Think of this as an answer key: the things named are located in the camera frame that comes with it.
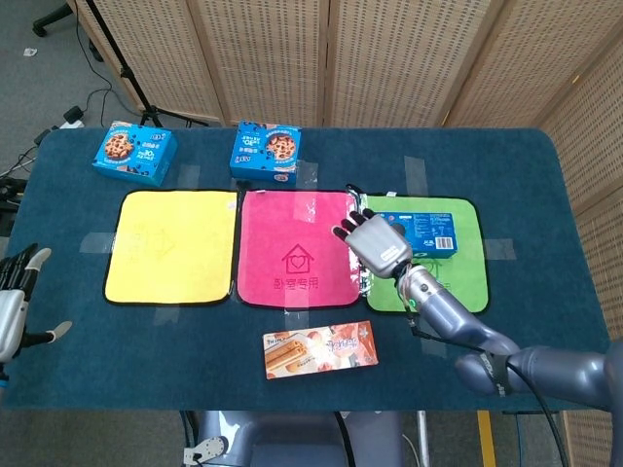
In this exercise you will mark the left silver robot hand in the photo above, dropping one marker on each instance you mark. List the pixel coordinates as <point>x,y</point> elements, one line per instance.
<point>12,316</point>

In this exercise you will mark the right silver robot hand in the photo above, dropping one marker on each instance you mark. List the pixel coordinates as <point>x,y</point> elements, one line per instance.
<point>382,245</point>

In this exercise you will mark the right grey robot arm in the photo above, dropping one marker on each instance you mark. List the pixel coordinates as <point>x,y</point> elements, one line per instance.
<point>457,321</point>

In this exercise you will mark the orange egg roll box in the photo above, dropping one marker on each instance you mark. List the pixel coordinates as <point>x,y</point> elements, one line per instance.
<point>316,350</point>

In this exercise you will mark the blue chocolate chip cookie box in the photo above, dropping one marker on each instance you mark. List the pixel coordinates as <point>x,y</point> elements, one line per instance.
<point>131,151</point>
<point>263,151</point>

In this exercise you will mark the green microfiber cloth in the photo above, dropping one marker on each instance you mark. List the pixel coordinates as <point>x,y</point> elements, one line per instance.
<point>467,282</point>

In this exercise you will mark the pink microfiber cloth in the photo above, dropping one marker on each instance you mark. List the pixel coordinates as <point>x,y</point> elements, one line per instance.
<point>272,224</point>

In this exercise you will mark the yellow microfiber cloth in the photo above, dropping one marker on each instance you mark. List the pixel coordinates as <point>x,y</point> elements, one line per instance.
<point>170,243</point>

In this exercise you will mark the wicker folding screen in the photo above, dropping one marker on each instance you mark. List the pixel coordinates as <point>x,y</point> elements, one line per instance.
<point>389,58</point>

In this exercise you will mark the silver table leg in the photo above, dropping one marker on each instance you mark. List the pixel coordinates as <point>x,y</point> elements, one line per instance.
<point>423,438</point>

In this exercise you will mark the white power strip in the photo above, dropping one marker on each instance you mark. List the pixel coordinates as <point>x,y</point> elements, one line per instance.
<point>73,117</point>

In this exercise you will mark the grey robot torso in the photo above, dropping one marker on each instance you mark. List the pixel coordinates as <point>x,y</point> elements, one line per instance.
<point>282,442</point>

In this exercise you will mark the black tripod stand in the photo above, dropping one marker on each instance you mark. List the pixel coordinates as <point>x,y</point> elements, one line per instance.
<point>127,73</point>

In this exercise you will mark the black office chair base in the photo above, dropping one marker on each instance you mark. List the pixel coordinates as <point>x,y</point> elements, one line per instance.
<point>53,17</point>

